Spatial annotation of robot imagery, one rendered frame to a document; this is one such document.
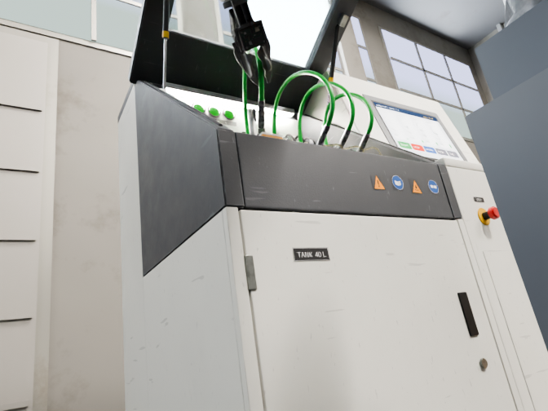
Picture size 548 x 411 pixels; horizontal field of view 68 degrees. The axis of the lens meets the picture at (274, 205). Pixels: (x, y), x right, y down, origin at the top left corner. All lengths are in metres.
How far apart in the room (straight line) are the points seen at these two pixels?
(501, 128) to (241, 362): 0.50
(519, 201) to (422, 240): 0.49
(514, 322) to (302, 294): 0.65
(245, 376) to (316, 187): 0.40
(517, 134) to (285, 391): 0.50
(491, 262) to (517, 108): 0.70
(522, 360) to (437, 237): 0.36
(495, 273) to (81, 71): 3.05
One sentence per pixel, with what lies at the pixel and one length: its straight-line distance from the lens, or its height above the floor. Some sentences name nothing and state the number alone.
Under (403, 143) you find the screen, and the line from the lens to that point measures 1.63.
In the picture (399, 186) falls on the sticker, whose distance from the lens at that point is 1.04.
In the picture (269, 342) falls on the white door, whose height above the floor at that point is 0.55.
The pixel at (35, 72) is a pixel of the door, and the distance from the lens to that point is 3.35.
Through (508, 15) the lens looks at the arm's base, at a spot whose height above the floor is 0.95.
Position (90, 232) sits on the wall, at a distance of 2.91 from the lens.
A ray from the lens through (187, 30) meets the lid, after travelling 1.50.
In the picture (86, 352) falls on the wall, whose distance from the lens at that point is 2.77.
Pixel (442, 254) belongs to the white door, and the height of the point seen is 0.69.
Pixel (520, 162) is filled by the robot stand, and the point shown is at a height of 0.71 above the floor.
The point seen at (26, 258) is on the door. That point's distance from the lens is 2.78.
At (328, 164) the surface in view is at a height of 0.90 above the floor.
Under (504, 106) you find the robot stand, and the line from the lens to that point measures 0.60.
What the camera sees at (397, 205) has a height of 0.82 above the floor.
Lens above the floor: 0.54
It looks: 19 degrees up
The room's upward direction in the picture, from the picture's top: 9 degrees counter-clockwise
